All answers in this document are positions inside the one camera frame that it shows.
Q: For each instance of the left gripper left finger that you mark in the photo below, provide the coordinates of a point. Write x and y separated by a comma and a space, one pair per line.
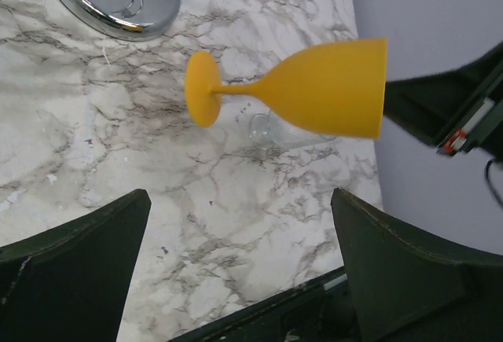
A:
70, 283

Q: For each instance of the clear wine glass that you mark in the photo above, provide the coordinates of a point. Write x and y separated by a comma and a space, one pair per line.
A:
268, 131

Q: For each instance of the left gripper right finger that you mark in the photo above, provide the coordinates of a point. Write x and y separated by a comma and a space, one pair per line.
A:
410, 285

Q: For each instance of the orange plastic wine glass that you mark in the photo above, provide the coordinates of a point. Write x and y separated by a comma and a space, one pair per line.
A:
334, 88

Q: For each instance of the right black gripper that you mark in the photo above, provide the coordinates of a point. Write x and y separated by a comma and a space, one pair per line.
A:
456, 110

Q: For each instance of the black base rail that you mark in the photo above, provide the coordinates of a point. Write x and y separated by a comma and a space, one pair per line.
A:
320, 309

